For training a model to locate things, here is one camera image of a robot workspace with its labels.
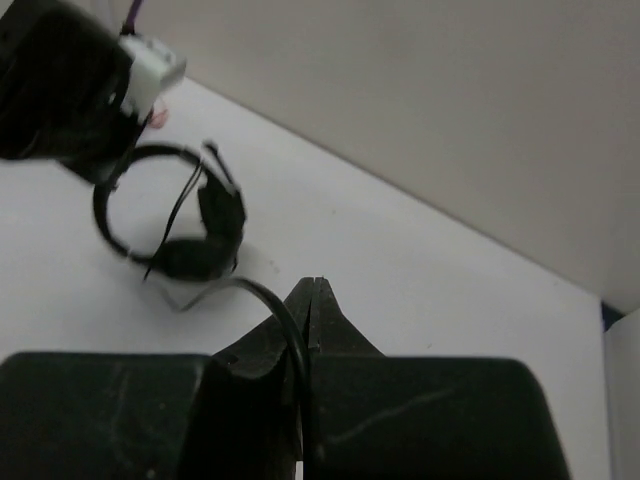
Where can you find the blue pink headphones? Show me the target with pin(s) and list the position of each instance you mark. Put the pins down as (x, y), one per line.
(158, 115)

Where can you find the black wired headphones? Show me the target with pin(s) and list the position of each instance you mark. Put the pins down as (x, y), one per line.
(213, 258)

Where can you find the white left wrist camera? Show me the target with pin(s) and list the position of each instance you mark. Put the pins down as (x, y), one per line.
(155, 68)

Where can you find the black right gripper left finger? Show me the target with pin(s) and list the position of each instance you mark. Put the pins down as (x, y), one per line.
(236, 414)

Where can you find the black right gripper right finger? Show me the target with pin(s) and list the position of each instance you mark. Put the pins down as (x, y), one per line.
(375, 416)

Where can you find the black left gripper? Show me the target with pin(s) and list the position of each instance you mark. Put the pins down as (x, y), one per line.
(64, 79)

